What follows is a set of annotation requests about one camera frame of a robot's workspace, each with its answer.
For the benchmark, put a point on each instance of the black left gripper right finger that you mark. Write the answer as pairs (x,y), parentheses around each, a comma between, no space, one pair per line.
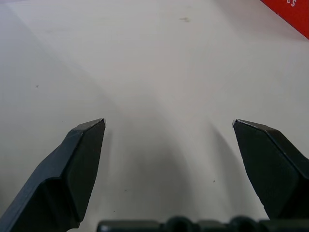
(272,174)

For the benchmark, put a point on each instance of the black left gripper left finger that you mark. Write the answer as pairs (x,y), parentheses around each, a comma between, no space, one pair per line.
(60,176)

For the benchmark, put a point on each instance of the red box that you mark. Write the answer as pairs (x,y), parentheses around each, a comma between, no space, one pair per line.
(290,15)

